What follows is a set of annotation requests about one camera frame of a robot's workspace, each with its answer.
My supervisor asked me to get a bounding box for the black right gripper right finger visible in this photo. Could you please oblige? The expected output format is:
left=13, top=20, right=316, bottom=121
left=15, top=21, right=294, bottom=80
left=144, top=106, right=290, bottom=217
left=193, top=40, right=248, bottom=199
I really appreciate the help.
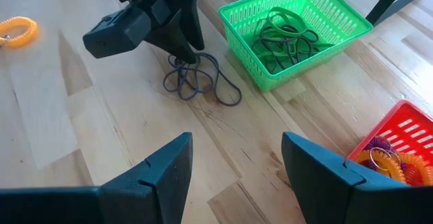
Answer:
left=281, top=131, right=433, bottom=224

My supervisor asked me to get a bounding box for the green rubber band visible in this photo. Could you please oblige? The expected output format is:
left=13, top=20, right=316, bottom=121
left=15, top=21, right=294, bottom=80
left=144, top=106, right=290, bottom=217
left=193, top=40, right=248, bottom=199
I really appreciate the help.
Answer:
left=252, top=30, right=336, bottom=78
left=265, top=6, right=307, bottom=38

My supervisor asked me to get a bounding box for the purple coil wristband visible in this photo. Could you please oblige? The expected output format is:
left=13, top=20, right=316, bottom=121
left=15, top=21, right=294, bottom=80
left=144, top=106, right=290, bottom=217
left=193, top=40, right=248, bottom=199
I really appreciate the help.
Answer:
left=363, top=135, right=394, bottom=154

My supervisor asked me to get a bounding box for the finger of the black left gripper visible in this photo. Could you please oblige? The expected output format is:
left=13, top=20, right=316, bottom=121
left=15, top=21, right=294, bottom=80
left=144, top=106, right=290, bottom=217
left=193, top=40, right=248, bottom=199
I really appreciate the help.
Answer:
left=179, top=0, right=206, bottom=51
left=145, top=14, right=199, bottom=64

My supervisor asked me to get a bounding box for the green plastic basket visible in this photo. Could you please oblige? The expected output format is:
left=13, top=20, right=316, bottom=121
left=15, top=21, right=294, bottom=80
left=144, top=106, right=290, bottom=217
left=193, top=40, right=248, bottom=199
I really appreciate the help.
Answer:
left=218, top=0, right=374, bottom=93

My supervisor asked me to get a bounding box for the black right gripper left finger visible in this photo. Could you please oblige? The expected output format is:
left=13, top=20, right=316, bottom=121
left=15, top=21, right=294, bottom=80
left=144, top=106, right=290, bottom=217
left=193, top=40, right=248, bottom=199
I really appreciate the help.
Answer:
left=0, top=132, right=193, bottom=224

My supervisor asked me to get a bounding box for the red plastic basket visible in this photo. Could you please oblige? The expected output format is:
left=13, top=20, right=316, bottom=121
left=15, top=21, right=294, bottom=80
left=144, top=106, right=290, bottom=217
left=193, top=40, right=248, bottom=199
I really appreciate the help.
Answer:
left=346, top=99, right=433, bottom=187

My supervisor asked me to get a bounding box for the black perforated metal shelf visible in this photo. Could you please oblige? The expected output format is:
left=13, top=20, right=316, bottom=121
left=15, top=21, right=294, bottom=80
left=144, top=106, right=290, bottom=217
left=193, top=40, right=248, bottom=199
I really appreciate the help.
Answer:
left=365, top=0, right=433, bottom=27

